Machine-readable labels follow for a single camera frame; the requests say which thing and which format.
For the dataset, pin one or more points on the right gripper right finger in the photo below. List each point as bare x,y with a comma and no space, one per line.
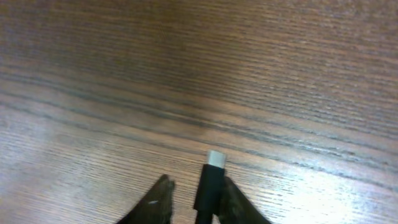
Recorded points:
235,208

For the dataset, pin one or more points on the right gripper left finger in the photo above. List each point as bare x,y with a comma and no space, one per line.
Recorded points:
155,207

